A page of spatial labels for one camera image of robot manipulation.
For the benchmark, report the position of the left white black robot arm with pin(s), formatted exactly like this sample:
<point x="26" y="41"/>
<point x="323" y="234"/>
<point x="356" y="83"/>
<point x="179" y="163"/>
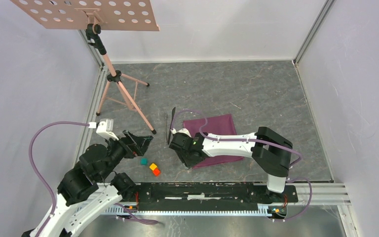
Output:
<point x="88" y="176"/>

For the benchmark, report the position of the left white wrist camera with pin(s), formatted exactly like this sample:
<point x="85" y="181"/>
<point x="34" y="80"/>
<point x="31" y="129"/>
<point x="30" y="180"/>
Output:
<point x="104" y="128"/>

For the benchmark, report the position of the pink music stand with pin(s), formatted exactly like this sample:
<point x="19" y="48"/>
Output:
<point x="93" y="17"/>

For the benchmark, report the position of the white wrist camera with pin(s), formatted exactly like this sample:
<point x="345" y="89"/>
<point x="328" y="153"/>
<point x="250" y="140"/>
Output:
<point x="104" y="128"/>
<point x="183" y="131"/>

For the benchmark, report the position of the yellow cube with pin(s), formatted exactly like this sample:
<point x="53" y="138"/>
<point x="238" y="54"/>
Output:
<point x="153" y="166"/>

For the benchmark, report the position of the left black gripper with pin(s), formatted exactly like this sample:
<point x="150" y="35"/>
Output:
<point x="147" y="139"/>

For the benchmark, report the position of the silver fork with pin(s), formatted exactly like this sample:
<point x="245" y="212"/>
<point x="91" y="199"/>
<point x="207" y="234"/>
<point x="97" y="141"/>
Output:
<point x="166" y="128"/>

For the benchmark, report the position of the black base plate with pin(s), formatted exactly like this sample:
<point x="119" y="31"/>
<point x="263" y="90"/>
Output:
<point x="192" y="196"/>

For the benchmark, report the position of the orange cube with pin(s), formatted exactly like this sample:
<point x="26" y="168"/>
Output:
<point x="156" y="172"/>

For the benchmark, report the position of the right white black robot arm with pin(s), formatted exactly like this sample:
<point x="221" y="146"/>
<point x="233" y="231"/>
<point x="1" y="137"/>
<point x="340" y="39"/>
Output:
<point x="271" y="151"/>

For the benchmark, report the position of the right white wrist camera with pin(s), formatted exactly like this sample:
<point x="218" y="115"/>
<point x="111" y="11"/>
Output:
<point x="183" y="131"/>

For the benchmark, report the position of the aluminium frame rail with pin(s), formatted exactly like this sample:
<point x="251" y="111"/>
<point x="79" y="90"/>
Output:
<point x="316" y="194"/>

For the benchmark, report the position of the purple cloth napkin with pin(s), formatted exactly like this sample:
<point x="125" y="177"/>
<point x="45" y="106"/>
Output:
<point x="220" y="125"/>

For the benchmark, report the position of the teal cube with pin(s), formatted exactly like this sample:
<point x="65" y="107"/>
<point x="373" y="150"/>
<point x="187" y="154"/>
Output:
<point x="143" y="161"/>

